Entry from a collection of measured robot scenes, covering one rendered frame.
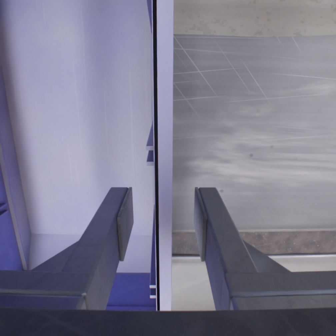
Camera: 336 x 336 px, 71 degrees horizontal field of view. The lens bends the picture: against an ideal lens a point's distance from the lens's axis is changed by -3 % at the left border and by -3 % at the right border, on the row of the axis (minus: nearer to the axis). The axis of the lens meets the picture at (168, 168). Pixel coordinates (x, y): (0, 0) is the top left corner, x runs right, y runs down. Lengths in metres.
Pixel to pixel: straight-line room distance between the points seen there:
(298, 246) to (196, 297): 0.15
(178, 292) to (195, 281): 0.03
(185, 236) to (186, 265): 0.04
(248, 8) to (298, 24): 0.05
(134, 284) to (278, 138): 0.23
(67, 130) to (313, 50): 0.27
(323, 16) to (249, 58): 0.08
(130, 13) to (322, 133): 0.24
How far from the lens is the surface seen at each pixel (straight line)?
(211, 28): 0.27
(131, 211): 0.16
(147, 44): 0.26
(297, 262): 0.38
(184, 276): 0.35
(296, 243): 0.37
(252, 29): 0.28
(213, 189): 0.15
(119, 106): 0.26
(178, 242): 0.33
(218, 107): 0.27
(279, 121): 0.29
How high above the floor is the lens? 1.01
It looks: 73 degrees down
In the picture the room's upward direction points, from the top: 180 degrees counter-clockwise
